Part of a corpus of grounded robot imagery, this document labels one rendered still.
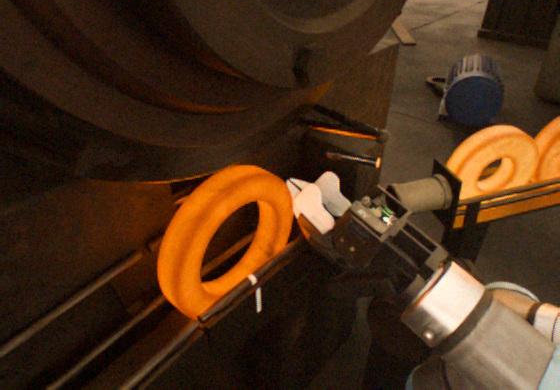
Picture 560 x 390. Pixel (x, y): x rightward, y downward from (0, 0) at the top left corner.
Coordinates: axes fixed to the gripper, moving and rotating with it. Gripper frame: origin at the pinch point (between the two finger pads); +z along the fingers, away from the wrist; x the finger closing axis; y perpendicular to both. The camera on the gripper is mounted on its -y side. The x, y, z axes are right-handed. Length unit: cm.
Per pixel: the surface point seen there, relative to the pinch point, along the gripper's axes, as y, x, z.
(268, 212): 1.6, 6.8, -1.3
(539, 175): 1.5, -37.9, -23.6
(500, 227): -68, -117, -34
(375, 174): 1.0, -12.2, -5.6
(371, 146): 6.0, -10.4, -3.6
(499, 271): -65, -92, -42
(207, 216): 8.1, 16.9, -0.8
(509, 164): 2.4, -33.8, -18.9
